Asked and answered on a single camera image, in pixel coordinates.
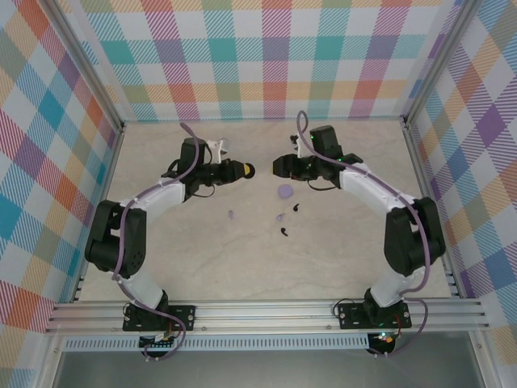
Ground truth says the grey metal shelf panel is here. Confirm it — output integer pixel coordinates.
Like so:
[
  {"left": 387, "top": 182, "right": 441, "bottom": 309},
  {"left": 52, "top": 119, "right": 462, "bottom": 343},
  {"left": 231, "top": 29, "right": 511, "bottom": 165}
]
[{"left": 52, "top": 349, "right": 485, "bottom": 388}]

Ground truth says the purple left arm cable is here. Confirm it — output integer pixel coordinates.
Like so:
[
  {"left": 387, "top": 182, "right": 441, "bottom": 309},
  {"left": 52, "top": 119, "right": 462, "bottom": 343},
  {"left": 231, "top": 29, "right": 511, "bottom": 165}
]
[{"left": 112, "top": 123, "right": 203, "bottom": 362}]

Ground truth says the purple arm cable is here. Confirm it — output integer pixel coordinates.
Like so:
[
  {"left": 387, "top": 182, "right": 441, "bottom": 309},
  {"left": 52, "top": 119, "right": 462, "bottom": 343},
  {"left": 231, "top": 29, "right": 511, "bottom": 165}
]
[
  {"left": 296, "top": 110, "right": 431, "bottom": 359},
  {"left": 112, "top": 123, "right": 203, "bottom": 362}
]

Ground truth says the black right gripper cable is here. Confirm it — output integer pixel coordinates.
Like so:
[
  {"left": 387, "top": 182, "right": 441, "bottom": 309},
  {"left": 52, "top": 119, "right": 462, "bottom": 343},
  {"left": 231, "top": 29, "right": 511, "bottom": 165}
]
[{"left": 305, "top": 179, "right": 339, "bottom": 192}]

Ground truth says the aluminium left side rail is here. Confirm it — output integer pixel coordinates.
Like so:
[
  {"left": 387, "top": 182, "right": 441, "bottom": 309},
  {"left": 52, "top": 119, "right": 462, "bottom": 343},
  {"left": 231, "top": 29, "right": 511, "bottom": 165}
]
[{"left": 69, "top": 123, "right": 127, "bottom": 305}]

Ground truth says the aluminium right side rail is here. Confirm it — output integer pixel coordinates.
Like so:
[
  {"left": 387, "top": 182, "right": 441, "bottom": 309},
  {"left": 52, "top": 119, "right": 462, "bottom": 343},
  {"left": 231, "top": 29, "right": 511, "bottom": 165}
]
[{"left": 402, "top": 120, "right": 461, "bottom": 300}]

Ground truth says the aluminium left frame post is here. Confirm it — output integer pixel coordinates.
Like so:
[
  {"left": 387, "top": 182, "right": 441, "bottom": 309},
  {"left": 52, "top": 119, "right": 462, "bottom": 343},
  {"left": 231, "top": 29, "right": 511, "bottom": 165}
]
[{"left": 38, "top": 0, "right": 126, "bottom": 137}]

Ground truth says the aluminium frame post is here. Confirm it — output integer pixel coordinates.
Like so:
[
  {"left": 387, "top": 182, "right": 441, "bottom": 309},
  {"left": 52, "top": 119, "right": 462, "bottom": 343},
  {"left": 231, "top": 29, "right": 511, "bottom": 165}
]
[
  {"left": 38, "top": 0, "right": 126, "bottom": 137},
  {"left": 401, "top": 0, "right": 482, "bottom": 129}
]

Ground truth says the aluminium right frame post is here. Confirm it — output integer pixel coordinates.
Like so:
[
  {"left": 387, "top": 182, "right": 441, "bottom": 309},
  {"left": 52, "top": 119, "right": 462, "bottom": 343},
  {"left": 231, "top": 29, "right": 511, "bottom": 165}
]
[{"left": 401, "top": 0, "right": 482, "bottom": 129}]

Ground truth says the aluminium mounting rail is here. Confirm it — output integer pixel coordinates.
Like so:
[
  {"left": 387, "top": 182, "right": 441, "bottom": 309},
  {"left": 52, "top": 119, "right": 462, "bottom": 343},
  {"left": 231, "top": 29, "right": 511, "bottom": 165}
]
[{"left": 44, "top": 297, "right": 490, "bottom": 335}]

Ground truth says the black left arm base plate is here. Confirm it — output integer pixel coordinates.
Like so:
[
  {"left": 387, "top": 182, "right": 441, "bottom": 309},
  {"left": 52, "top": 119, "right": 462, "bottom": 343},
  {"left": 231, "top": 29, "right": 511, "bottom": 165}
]
[{"left": 122, "top": 303, "right": 198, "bottom": 333}]

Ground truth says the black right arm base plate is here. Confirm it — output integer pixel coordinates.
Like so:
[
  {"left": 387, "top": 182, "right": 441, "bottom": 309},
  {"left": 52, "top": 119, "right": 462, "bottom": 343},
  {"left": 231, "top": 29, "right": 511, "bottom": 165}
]
[{"left": 337, "top": 302, "right": 413, "bottom": 331}]

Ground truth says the slotted grey cable duct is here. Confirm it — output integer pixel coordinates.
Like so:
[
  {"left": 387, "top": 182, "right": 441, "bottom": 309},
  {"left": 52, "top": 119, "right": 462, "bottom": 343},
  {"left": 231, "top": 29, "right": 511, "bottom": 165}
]
[{"left": 63, "top": 333, "right": 371, "bottom": 352}]

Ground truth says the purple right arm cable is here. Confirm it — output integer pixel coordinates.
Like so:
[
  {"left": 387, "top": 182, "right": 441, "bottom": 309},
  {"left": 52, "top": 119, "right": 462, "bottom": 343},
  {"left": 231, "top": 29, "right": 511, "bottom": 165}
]
[{"left": 296, "top": 110, "right": 431, "bottom": 359}]

